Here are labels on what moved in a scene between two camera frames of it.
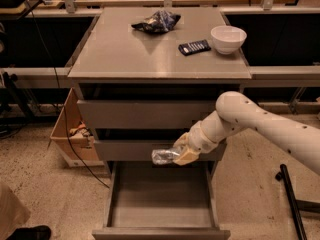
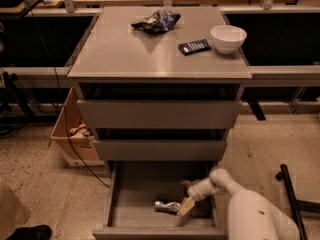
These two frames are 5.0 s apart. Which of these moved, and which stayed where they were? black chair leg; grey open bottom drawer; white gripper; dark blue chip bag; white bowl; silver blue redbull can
Moved: white gripper; silver blue redbull can
Stayed: white bowl; dark blue chip bag; grey open bottom drawer; black chair leg
